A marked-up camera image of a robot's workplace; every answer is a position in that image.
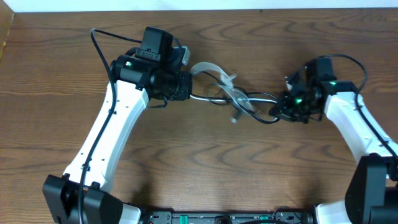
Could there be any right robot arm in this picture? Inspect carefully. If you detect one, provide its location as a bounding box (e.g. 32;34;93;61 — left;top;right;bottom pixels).
269;54;397;223

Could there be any white usb cable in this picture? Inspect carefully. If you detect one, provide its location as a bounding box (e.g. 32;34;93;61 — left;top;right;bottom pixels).
189;61;278;124

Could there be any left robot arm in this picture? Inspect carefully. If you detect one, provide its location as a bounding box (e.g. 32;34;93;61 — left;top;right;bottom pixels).
43;27;192;223

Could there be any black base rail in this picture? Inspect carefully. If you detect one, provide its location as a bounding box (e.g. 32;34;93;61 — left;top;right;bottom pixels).
139;207;318;224

